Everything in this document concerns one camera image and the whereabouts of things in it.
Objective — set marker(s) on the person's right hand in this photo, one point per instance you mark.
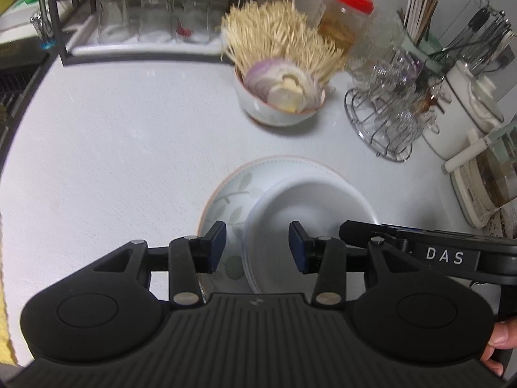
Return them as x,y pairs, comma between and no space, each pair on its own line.
503,335

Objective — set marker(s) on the yellow dish cloth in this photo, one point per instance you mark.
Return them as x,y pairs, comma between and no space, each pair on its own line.
6,299

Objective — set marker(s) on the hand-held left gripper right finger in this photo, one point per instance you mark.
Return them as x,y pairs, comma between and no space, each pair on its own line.
297,246

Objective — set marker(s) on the red lid plastic jar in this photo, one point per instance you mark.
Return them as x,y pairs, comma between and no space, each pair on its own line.
343,20

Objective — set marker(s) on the patterned bowl with grains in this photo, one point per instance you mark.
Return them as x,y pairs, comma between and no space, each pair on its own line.
503,224

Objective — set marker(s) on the black kitchen rack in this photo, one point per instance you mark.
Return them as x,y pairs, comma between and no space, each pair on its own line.
56,16

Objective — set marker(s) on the pale yellow stick bundle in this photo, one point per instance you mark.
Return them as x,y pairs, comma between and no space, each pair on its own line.
274,32

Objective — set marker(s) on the dark wall socket panel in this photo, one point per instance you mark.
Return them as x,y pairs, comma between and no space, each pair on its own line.
507,58

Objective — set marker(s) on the clear drinking glass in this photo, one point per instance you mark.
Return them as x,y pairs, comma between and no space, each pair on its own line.
113,16
156,16

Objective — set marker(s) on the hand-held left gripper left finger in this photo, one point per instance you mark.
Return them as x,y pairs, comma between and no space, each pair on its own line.
218,246

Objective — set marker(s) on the green utensil holder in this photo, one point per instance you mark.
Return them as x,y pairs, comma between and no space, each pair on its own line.
424,54

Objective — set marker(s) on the row of hanging utensils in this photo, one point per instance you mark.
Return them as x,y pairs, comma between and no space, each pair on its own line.
476,28

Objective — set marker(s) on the clear glass with red print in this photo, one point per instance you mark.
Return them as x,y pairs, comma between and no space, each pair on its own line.
196,18

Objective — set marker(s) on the bundle of chopsticks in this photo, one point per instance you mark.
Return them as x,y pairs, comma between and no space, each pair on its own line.
420,12

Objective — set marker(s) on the thin chrome tap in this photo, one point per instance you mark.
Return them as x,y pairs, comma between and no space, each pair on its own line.
42,16

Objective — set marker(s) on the white leaf print plate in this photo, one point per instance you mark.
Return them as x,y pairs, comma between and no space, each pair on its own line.
226,194

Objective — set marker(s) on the set of glass cups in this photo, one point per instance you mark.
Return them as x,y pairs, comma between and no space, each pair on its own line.
387,72

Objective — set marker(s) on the white drip tray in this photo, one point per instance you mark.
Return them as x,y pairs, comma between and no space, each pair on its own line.
85,46

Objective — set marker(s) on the black sink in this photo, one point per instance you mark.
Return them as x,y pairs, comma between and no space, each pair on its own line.
12,52

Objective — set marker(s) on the white bowl with onion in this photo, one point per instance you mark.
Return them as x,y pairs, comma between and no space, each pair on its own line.
262,109

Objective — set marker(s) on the black sink drain rack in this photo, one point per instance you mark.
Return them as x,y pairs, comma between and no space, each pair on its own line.
16,89

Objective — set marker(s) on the sliced onion and garlic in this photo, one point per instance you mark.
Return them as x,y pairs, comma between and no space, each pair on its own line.
278,85

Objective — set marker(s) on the white electric pot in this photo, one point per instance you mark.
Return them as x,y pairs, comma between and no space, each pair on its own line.
456,101

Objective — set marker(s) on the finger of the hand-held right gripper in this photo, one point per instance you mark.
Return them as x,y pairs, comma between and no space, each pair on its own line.
355,230

